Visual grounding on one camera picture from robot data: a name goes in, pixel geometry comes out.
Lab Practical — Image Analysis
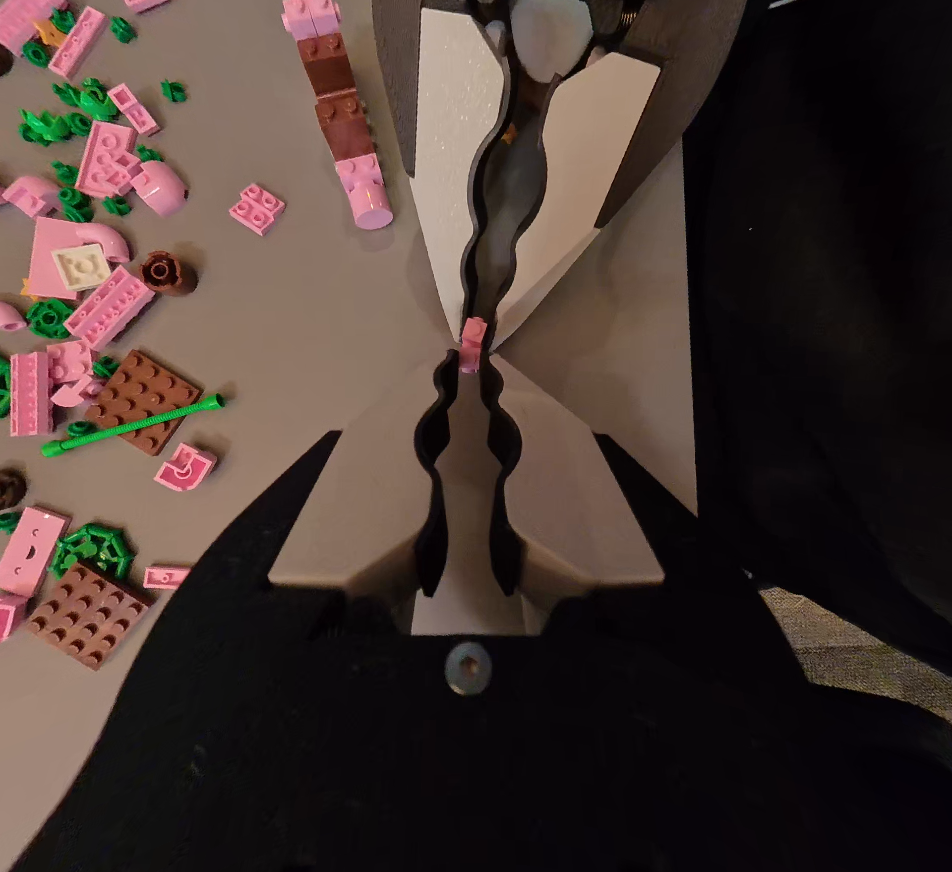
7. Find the pile of pink green toy bricks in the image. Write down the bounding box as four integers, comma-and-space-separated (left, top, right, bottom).
0, 0, 191, 641

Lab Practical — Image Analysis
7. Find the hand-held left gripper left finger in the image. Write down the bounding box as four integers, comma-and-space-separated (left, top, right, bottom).
266, 347, 466, 599

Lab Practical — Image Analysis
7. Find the pink brown toy brick assembly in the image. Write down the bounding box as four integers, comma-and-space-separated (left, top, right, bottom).
281, 0, 395, 231

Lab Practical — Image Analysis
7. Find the green flexible toy rod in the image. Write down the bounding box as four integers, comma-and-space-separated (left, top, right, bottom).
41, 393, 226, 458

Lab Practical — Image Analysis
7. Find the pink curved toy tile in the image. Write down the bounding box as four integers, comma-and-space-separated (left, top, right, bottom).
154, 442, 219, 493

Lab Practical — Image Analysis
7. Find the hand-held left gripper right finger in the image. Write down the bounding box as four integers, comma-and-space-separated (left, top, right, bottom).
479, 350, 666, 596

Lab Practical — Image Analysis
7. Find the white square toy plate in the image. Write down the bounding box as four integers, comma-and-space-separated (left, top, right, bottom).
51, 245, 112, 292

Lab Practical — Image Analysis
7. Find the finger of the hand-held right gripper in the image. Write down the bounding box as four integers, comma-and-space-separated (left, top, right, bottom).
483, 51, 663, 350
411, 5, 516, 342

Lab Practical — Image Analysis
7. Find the brown square toy plate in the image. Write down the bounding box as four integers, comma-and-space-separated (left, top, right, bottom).
84, 349, 204, 458
25, 562, 156, 671

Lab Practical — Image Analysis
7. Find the pink square toy plate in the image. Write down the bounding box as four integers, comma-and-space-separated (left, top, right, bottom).
228, 183, 287, 238

